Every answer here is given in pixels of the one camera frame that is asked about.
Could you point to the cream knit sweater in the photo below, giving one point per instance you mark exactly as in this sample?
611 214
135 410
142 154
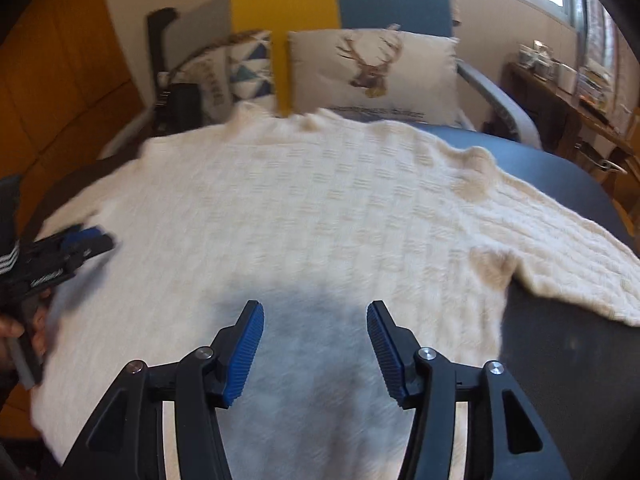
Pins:
300 210

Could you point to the white lace curtain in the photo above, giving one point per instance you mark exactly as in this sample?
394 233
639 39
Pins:
592 30

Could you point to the triangle pattern pillow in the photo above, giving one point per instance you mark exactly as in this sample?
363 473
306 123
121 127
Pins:
250 70

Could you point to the white canister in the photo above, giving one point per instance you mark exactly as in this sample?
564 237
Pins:
565 77

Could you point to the dark wooden side table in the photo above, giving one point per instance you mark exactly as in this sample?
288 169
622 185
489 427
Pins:
550 90

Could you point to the deer print pillow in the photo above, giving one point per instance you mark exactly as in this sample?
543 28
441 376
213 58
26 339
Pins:
325 75

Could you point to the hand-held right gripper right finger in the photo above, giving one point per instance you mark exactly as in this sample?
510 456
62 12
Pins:
387 355

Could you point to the person's left hand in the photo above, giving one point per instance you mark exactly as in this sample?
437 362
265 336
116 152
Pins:
7 330

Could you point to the grey yellow blue sofa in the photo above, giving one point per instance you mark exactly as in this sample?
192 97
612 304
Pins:
285 5

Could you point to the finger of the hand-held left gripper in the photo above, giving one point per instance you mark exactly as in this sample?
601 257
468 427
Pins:
95 245
70 237

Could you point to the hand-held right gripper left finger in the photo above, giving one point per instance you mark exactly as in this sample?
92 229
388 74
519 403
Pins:
245 355

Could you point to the orange wooden wardrobe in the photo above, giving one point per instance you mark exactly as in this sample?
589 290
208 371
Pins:
60 85

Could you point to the black handbag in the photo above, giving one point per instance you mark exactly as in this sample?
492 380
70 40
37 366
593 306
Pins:
182 107

